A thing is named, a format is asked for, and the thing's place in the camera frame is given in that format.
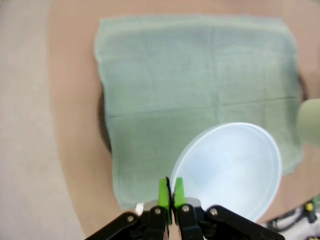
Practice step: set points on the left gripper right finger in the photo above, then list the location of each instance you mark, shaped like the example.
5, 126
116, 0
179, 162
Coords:
180, 195

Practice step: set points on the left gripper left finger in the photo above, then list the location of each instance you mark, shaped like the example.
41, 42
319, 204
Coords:
163, 197

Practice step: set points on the pale blue plastic bowl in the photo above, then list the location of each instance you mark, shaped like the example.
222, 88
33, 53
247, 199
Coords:
225, 170

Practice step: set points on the green cloth mat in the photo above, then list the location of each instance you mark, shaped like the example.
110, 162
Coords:
162, 87

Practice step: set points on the light green tall cup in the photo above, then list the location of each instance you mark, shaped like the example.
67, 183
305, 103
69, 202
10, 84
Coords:
310, 120

